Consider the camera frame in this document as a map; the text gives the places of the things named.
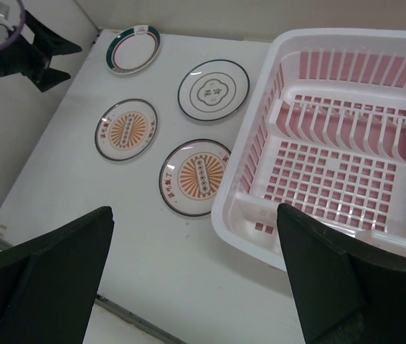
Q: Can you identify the white pink dish rack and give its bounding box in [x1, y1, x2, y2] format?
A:
[211, 28, 406, 269]

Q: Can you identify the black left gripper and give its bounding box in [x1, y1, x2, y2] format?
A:
[0, 10, 82, 92]

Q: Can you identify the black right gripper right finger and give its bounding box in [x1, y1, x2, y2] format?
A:
[277, 204, 406, 343]

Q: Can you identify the right orange sunburst plate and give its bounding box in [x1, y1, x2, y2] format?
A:
[159, 138, 231, 217]

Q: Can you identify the green rimmed white plate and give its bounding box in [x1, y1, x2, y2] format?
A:
[105, 25, 161, 75]

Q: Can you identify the orange sunburst plate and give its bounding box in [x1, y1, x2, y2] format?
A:
[159, 138, 231, 217]
[95, 98, 159, 162]

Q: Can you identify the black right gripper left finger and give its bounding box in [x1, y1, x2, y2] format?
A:
[0, 206, 113, 343]

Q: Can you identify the left orange sunburst plate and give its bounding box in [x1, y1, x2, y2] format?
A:
[95, 98, 159, 162]

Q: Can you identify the black rimmed flower plate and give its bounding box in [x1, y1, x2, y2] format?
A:
[177, 59, 250, 122]

